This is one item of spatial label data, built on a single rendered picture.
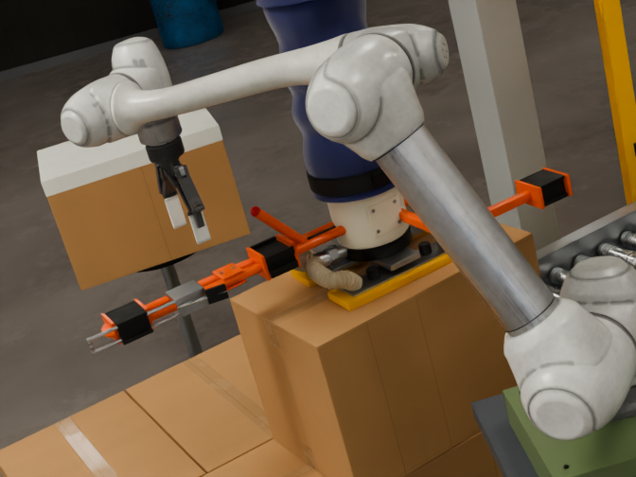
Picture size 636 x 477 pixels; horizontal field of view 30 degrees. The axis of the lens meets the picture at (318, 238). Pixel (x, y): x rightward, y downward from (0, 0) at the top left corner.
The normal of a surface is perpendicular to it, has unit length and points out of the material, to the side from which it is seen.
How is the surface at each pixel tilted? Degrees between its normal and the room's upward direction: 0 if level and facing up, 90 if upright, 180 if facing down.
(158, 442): 0
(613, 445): 1
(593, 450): 1
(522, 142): 90
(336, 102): 84
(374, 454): 90
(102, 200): 90
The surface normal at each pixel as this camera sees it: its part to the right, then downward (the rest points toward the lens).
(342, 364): 0.51, 0.21
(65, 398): -0.25, -0.89
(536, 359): -0.51, 0.20
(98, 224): 0.25, 0.32
